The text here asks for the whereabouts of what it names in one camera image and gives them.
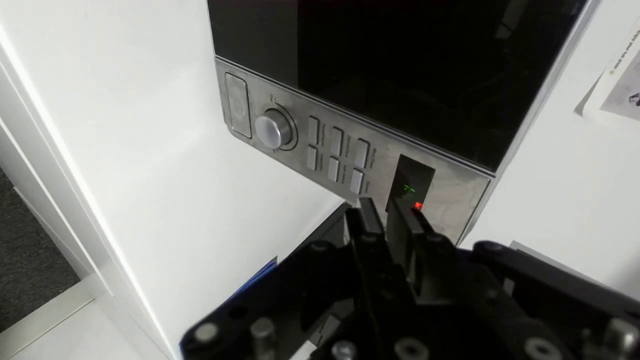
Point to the silver microwave oven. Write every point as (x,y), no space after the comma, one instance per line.
(401,72)

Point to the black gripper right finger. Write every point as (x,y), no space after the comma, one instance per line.
(427,252)

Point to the white lower cabinet unit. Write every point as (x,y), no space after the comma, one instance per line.
(72,220)

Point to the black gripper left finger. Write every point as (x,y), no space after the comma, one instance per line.
(371,248)

